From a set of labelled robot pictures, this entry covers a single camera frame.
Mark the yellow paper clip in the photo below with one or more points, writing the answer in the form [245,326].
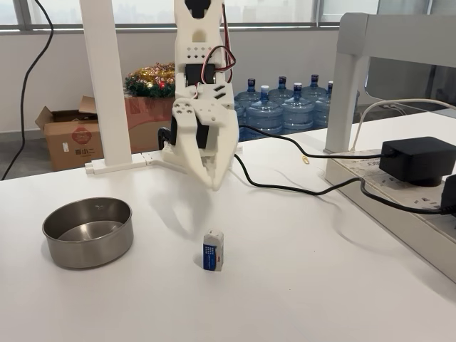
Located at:
[305,160]

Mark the small white and blue box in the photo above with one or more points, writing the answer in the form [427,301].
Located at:
[210,254]

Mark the black power adapter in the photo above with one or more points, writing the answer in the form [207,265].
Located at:
[413,160]

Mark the white desk shelf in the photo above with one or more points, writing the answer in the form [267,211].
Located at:
[392,39]

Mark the white power strip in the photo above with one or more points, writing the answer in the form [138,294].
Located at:
[349,167]

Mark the red cardboard box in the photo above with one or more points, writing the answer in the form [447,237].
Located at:
[142,121]

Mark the round metal bowl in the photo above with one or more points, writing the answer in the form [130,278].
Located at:
[89,249]

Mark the tinsel christmas wreath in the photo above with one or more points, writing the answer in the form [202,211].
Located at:
[149,83]

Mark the white camera stand post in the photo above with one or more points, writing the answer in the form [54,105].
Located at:
[103,89]

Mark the black table clamp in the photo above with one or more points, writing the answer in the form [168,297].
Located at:
[163,133]

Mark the black plug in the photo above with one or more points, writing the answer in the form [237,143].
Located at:
[449,192]

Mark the grey window frame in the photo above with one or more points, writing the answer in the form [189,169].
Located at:
[285,25]

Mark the open brown cardboard box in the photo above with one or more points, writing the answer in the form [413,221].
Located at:
[67,146]

